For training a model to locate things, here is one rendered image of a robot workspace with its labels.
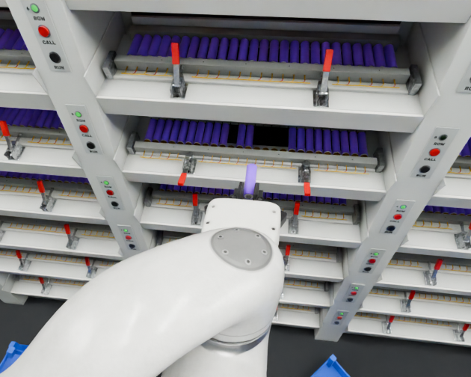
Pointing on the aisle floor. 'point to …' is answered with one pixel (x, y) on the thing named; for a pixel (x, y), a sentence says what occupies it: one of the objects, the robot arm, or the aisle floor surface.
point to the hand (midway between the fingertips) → (247, 196)
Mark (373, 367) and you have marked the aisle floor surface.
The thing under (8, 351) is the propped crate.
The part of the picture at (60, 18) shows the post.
